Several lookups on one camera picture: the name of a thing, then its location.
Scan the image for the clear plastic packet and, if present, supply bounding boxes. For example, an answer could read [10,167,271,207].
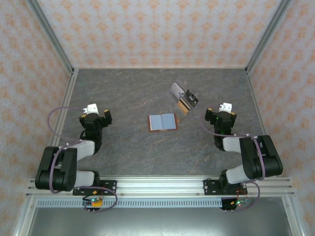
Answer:
[168,75,200,116]

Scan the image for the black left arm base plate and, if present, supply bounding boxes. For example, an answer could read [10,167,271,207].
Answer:
[72,180,118,197]

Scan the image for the aluminium side rail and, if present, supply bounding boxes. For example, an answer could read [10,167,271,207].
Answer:
[245,68,281,177]
[39,68,79,179]

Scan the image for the aluminium frame leg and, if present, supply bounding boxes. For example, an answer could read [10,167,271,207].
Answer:
[13,196,37,236]
[282,196,307,236]

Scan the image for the grey metal sheet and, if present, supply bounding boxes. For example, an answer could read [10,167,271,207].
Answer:
[27,207,296,236]

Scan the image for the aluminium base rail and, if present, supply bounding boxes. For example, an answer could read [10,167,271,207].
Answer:
[26,176,295,197]

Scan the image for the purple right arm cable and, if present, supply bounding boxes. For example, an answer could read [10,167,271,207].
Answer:
[199,104,268,212]

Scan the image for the grey slotted cable duct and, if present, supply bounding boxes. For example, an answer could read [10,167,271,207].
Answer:
[36,198,278,208]

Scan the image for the white card with gold print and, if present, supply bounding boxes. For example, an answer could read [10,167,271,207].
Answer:
[171,83,183,97]

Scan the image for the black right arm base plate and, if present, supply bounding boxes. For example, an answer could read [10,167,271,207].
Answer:
[203,179,247,197]

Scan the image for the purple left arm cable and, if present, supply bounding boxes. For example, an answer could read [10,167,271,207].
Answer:
[47,107,118,214]

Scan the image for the aluminium corner post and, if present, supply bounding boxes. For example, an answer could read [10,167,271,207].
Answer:
[26,0,76,74]
[246,0,293,74]

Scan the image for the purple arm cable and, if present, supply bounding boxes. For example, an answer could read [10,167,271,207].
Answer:
[47,107,118,214]
[199,104,268,212]

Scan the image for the black card with white print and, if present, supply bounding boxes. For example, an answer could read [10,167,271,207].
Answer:
[184,89,199,107]

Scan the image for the brown leather card holder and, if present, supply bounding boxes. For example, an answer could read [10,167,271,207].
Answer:
[148,113,181,133]

